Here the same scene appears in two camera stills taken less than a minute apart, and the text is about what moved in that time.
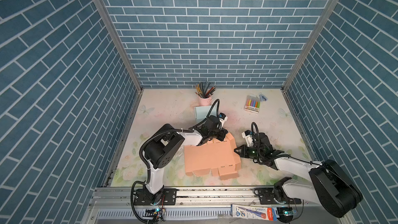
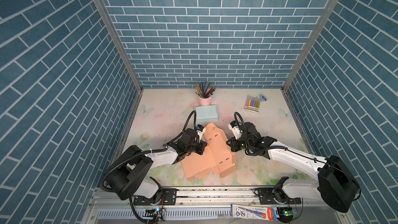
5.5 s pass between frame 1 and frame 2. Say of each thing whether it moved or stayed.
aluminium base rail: stayed
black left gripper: moved
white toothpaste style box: stayed
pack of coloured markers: stayed
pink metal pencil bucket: stayed
